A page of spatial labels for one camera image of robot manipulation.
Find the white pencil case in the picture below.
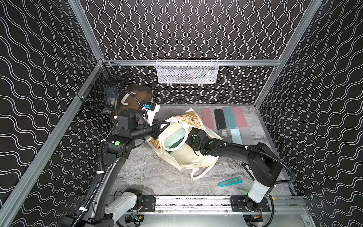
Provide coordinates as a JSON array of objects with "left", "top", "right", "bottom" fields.
[{"left": 164, "top": 129, "right": 187, "bottom": 149}]

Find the cream canvas tote bag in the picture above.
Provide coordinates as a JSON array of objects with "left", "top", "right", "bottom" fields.
[{"left": 147, "top": 108, "right": 223, "bottom": 180}]

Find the green pencil case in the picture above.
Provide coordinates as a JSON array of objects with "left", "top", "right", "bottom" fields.
[{"left": 166, "top": 147, "right": 178, "bottom": 153}]

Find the pink pencil case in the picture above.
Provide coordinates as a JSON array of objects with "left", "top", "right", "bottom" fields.
[
  {"left": 232, "top": 107, "right": 248, "bottom": 128},
  {"left": 201, "top": 108, "right": 216, "bottom": 130}
]

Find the black pencil case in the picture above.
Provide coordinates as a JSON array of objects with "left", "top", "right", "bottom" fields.
[{"left": 214, "top": 109, "right": 227, "bottom": 130}]

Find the teal translucent pencil case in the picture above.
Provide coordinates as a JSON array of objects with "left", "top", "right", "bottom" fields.
[{"left": 223, "top": 107, "right": 237, "bottom": 129}]

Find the translucent clear pencil case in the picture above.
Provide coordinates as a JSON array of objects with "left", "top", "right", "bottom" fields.
[{"left": 239, "top": 127, "right": 255, "bottom": 146}]

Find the teal utility knife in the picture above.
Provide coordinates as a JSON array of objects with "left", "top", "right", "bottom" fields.
[{"left": 218, "top": 177, "right": 243, "bottom": 187}]

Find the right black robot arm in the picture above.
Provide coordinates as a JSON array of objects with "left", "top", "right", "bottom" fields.
[{"left": 186, "top": 129, "right": 296, "bottom": 204}]

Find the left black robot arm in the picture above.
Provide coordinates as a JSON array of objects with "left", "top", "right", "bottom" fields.
[{"left": 61, "top": 90, "right": 169, "bottom": 227}]

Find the brown lidded storage box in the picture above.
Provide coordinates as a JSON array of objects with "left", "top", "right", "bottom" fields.
[{"left": 114, "top": 84, "right": 153, "bottom": 114}]

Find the black card with brown items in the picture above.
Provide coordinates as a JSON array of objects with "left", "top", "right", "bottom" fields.
[{"left": 242, "top": 163, "right": 255, "bottom": 181}]

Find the white wire mesh basket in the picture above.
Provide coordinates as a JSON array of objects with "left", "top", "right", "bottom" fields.
[{"left": 156, "top": 59, "right": 219, "bottom": 84}]

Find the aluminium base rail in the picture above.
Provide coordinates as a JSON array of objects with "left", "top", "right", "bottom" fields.
[{"left": 80, "top": 195, "right": 308, "bottom": 213}]

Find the black wire basket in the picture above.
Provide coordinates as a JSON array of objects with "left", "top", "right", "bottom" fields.
[{"left": 81, "top": 62, "right": 130, "bottom": 115}]

